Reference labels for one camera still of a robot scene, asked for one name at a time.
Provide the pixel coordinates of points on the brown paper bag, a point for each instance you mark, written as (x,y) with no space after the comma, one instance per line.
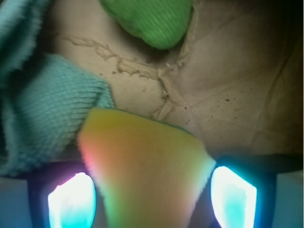
(235,80)

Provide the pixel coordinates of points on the green plush toy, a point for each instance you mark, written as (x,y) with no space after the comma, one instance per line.
(159,23)

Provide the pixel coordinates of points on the yellow sponge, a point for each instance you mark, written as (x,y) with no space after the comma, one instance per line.
(150,174)

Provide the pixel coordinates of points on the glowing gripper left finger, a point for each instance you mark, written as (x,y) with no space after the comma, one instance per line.
(62,195)

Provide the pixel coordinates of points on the light blue cloth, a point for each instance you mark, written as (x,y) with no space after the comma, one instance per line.
(44,98)

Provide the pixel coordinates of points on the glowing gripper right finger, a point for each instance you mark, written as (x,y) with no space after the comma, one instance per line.
(243,192)

